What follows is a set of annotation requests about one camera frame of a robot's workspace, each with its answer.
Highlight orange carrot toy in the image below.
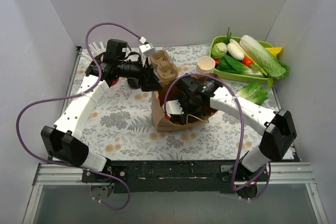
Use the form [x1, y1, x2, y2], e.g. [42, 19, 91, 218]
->
[242, 56, 254, 67]

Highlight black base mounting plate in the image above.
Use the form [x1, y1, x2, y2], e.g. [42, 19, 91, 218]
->
[81, 161, 271, 195]

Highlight small bok choy toy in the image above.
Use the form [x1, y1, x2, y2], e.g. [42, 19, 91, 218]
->
[236, 83, 268, 105]

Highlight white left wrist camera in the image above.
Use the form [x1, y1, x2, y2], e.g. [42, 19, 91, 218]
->
[139, 36, 156, 67]

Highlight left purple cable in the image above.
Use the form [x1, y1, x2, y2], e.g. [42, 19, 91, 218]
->
[15, 22, 148, 211]

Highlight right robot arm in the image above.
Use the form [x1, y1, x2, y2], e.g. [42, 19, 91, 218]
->
[163, 74, 297, 181]

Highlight white radish toy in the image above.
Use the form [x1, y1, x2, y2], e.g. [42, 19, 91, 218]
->
[227, 39, 245, 61]

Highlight napa cabbage toy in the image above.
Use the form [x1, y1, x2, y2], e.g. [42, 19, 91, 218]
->
[239, 35, 290, 79]

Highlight floral patterned table mat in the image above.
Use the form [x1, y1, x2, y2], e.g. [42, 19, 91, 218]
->
[67, 46, 294, 161]

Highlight white paper cup stack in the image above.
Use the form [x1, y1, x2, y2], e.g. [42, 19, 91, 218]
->
[196, 56, 216, 74]

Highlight red plastic straw cup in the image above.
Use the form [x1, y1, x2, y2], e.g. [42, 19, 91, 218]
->
[110, 79, 119, 87]

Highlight black plastic cup lids stack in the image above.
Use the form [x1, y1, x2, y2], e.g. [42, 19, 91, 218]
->
[127, 78, 141, 89]

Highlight purple cable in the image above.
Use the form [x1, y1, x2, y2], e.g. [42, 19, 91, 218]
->
[162, 72, 271, 201]
[15, 22, 148, 211]

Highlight brown pulp cup carrier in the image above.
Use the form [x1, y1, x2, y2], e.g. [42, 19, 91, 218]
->
[150, 50, 179, 81]

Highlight white wrapped straws bundle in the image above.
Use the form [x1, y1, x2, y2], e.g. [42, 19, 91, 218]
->
[89, 41, 107, 54]

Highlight green vegetable tray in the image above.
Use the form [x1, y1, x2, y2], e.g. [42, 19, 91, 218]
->
[209, 36, 269, 84]

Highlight round green cabbage toy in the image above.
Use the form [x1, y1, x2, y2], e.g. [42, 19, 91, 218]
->
[211, 42, 227, 59]

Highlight aluminium frame rail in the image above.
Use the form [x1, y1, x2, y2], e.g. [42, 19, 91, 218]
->
[24, 162, 328, 223]

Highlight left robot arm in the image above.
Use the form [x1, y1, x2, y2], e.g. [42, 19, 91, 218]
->
[41, 39, 162, 182]

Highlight green bok choy toy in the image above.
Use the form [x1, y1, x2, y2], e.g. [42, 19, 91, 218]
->
[217, 55, 254, 75]

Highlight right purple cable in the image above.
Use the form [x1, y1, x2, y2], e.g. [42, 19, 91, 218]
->
[162, 72, 271, 201]

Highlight yellow pepper toy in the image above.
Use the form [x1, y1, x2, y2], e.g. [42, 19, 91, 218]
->
[266, 47, 282, 58]

